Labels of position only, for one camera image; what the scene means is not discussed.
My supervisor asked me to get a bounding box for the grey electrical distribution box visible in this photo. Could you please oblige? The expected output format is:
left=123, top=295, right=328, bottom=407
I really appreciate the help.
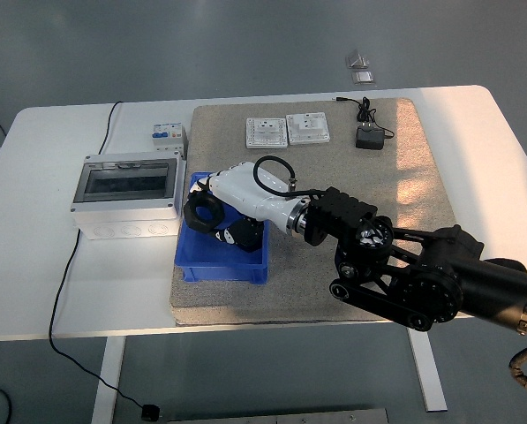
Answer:
left=70, top=151, right=188, bottom=241

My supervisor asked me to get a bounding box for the white blue circuit breaker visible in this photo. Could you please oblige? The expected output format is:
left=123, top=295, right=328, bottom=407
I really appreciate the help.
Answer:
left=149, top=122, right=189, bottom=160

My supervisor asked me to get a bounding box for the grey metal plate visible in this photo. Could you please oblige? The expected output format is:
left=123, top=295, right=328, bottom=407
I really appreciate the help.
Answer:
left=165, top=406, right=390, bottom=424

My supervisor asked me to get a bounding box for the black adapter cord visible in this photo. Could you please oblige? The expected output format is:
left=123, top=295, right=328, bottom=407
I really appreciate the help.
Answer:
left=331, top=95, right=395, bottom=140

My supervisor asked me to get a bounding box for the long black power cable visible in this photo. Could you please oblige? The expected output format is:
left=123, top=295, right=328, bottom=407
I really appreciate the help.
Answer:
left=48, top=101, right=144, bottom=410

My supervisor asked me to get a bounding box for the white wall socket panel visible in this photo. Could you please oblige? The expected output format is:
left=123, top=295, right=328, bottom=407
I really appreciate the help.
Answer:
left=285, top=111, right=332, bottom=147
left=245, top=117, right=289, bottom=151

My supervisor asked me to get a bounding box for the blue plastic box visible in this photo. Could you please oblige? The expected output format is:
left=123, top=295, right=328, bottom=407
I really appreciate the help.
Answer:
left=173, top=170, right=270, bottom=286

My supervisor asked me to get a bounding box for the black power adapter plug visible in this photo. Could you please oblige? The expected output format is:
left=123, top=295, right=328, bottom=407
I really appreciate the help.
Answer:
left=354, top=125, right=386, bottom=151

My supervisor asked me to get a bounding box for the white table leg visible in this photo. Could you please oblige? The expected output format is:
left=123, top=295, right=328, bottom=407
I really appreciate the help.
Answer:
left=90, top=337, right=127, bottom=424
left=406, top=327, right=448, bottom=413

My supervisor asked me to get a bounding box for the closed metal floor socket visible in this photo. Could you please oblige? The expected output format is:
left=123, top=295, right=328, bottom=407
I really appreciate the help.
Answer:
left=350, top=69, right=377, bottom=86

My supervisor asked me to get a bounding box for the black hex nut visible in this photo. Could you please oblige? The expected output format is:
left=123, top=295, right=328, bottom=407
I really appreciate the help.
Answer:
left=182, top=193, right=227, bottom=235

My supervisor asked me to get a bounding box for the grey-brown mat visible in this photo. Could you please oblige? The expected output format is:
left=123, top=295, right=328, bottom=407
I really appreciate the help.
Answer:
left=169, top=97, right=458, bottom=328

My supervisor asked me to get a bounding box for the open metal floor socket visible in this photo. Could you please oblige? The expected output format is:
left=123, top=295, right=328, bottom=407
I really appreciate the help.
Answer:
left=344, top=49, right=371, bottom=70

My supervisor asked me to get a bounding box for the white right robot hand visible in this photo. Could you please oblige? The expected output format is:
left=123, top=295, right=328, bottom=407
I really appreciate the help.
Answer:
left=187, top=161, right=307, bottom=254

